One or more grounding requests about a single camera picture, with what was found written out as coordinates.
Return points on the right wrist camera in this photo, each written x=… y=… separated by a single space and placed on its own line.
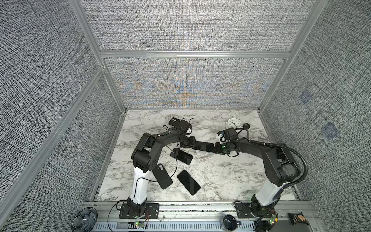
x=227 y=135

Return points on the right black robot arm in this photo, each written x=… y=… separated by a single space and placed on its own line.
x=280 y=167

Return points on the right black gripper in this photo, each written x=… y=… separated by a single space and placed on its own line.
x=216 y=147

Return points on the black phone case front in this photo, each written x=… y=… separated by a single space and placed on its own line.
x=162 y=176

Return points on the aluminium front rail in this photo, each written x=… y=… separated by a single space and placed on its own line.
x=201 y=217

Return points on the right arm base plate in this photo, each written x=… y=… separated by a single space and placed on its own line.
x=243 y=210

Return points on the black phone case back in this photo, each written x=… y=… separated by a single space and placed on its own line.
x=174 y=122

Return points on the white round clock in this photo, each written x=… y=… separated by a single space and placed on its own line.
x=233 y=123

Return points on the black phone front screen up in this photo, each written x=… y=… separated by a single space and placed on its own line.
x=188 y=182

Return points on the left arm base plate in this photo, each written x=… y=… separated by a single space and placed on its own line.
x=151 y=211

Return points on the black phone screen up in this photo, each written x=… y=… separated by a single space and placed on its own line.
x=181 y=156
x=188 y=182

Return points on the black screen purple phone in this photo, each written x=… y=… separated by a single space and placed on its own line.
x=204 y=146

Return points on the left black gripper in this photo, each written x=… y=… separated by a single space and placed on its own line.
x=192 y=144

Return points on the black fan left corner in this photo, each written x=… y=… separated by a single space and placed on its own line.
x=85 y=220

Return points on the black phone centre screen up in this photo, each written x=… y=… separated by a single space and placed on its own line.
x=181 y=156

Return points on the snack packet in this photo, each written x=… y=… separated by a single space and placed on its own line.
x=297 y=218

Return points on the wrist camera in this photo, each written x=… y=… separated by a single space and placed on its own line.
x=185 y=126
x=227 y=135

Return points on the black round knob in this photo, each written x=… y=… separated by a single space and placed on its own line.
x=230 y=223

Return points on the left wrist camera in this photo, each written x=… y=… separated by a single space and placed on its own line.
x=185 y=126

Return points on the black phone case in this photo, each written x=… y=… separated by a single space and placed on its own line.
x=162 y=176
x=174 y=122

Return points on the right green circuit board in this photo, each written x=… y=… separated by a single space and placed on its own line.
x=273 y=219

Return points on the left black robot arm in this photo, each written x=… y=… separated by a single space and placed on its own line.
x=145 y=158

